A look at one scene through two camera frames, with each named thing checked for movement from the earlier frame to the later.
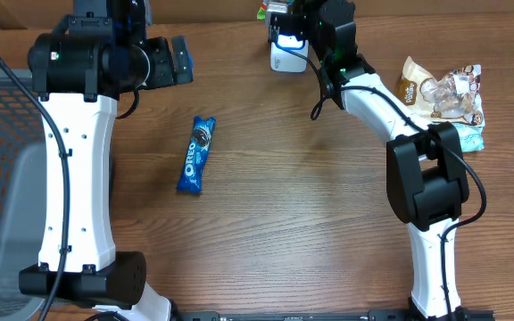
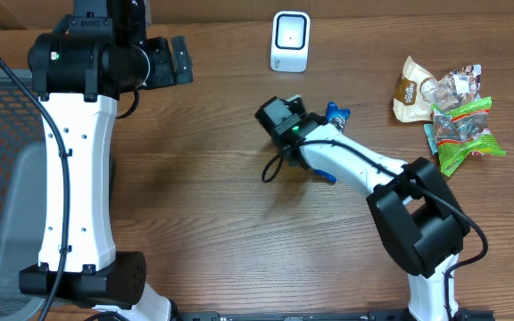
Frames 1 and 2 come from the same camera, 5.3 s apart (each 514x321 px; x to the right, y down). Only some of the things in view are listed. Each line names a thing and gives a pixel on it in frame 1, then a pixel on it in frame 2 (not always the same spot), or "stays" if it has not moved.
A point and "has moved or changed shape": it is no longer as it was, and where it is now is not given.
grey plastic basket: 9,193 stays
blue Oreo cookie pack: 194,168 → 337,117
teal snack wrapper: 471,137 has moved or changed shape
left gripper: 160,49 stays
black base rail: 375,315 stays
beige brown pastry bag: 455,98 stays
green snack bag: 261,12 → 462,131
